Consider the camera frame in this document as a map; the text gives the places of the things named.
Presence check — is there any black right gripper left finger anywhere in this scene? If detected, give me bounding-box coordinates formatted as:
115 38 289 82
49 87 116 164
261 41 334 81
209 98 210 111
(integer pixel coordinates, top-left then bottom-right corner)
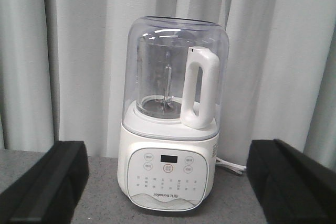
1 141 89 223

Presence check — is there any white blender power cord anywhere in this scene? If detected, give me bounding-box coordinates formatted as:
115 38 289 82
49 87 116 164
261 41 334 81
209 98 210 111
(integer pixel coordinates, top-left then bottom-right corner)
215 156 247 176

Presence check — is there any white blender with clear jar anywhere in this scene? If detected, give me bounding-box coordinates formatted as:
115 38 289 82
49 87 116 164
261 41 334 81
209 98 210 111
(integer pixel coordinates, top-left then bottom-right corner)
117 16 229 212

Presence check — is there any grey pleated curtain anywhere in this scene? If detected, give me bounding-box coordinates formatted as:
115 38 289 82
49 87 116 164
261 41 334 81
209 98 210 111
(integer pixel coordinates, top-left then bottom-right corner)
1 0 335 169

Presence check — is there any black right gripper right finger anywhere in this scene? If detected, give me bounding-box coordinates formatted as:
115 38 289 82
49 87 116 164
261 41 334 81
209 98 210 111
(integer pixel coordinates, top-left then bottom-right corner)
247 139 335 223

